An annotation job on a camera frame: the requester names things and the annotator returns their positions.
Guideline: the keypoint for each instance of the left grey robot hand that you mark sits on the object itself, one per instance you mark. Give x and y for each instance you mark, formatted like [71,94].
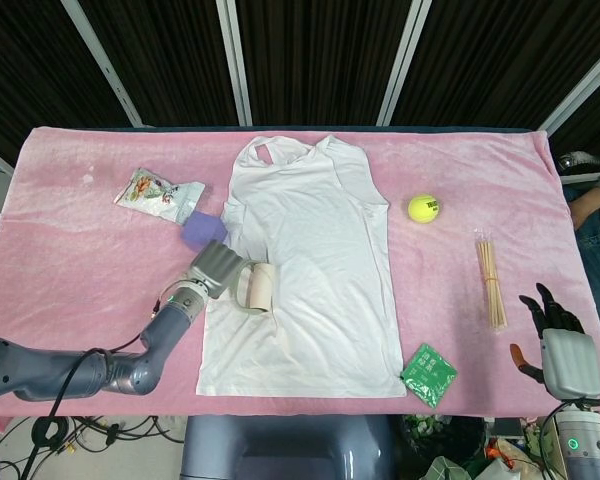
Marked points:
[216,267]

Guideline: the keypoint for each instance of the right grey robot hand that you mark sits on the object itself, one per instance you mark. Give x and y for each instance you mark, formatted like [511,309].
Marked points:
[572,360]

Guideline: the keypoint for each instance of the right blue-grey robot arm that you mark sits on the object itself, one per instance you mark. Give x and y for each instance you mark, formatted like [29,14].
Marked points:
[585,450]

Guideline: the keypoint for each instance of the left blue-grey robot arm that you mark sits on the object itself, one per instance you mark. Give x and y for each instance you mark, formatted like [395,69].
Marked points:
[130,372]

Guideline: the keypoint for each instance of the purple foam cube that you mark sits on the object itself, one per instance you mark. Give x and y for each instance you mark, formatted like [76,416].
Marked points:
[202,230]

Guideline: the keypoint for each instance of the white printed snack bag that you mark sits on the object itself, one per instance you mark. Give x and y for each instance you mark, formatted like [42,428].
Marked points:
[155,192]

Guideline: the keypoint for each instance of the white sleeveless tank top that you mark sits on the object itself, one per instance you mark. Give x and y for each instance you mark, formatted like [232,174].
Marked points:
[320,280]

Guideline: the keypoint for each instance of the pack of bamboo skewers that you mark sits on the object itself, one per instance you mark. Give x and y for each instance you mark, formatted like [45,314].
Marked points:
[491,285]

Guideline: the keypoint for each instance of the person in blue jeans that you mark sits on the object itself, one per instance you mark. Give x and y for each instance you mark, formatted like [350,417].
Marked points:
[597,250]

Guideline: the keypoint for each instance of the pink fleece blanket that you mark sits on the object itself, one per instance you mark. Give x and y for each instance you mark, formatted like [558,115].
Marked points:
[80,260]

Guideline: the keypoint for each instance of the green tea sachet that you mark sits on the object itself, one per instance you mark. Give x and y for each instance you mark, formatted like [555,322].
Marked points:
[429,375]

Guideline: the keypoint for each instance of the green plastic bag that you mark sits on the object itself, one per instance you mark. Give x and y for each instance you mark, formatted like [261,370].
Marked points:
[450,470]

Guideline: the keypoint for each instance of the blue-grey robot torso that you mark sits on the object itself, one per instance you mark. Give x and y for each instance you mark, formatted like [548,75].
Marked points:
[280,450]

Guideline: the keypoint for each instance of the yellow tennis ball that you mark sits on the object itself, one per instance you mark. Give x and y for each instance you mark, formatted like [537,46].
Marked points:
[424,208]

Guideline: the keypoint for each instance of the black pleated curtain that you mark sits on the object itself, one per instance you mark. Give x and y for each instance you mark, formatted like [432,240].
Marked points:
[320,55]

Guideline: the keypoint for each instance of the white frame post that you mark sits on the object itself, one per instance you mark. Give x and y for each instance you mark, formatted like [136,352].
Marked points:
[110,65]
[237,65]
[405,65]
[580,90]

